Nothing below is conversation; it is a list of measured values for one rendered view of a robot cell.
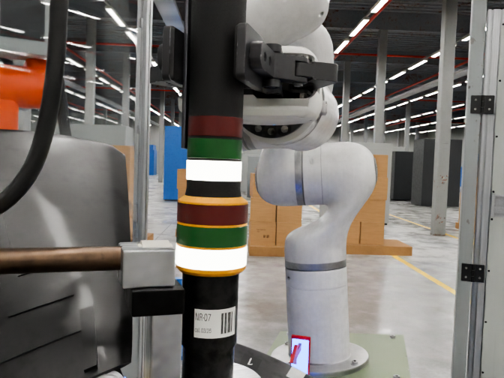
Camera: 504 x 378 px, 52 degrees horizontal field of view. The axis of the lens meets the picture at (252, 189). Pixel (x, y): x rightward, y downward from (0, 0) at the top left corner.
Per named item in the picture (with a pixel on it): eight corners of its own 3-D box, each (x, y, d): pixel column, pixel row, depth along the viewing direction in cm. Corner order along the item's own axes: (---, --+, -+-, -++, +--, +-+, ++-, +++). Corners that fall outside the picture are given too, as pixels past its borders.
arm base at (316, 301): (271, 344, 113) (267, 259, 112) (359, 341, 112) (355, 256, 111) (271, 379, 94) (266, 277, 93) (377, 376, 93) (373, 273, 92)
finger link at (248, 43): (308, 96, 35) (288, 78, 28) (262, 96, 36) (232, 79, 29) (310, 48, 35) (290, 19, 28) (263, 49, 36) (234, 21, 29)
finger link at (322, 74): (361, 88, 37) (311, 76, 33) (281, 96, 42) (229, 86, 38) (362, 70, 37) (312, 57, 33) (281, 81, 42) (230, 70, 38)
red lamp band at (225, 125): (194, 135, 30) (195, 113, 30) (181, 137, 33) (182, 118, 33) (250, 138, 31) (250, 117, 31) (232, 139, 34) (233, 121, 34)
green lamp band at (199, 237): (184, 249, 29) (184, 228, 29) (169, 238, 33) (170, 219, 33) (256, 247, 31) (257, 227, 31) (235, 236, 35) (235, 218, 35)
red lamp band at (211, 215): (184, 226, 29) (185, 205, 29) (170, 217, 33) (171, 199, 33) (257, 226, 31) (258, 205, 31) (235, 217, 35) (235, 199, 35)
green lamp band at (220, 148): (193, 158, 30) (194, 136, 30) (181, 157, 33) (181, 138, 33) (249, 160, 31) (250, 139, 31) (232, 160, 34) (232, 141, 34)
